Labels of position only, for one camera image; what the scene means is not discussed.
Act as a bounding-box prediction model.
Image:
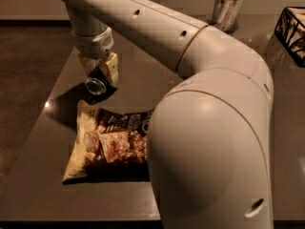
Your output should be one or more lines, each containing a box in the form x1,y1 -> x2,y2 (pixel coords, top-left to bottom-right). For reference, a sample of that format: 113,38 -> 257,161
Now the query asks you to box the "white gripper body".
71,27 -> 113,59

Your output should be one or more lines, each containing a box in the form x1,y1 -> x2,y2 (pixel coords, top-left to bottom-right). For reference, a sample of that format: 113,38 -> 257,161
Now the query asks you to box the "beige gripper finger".
78,54 -> 99,76
100,52 -> 119,84

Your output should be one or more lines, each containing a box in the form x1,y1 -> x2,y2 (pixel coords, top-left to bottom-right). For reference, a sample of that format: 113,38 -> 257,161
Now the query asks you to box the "yellow brown chips bag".
63,101 -> 152,182

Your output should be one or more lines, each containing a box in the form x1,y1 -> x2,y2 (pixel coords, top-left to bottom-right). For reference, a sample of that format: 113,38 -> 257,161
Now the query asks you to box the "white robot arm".
61,0 -> 274,229

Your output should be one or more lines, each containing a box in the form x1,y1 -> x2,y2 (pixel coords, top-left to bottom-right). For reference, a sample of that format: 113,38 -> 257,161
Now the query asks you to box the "black wire basket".
274,7 -> 305,68

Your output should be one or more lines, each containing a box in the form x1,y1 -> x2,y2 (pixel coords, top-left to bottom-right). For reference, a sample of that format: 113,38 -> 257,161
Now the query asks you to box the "blue pepsi can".
84,67 -> 116,95

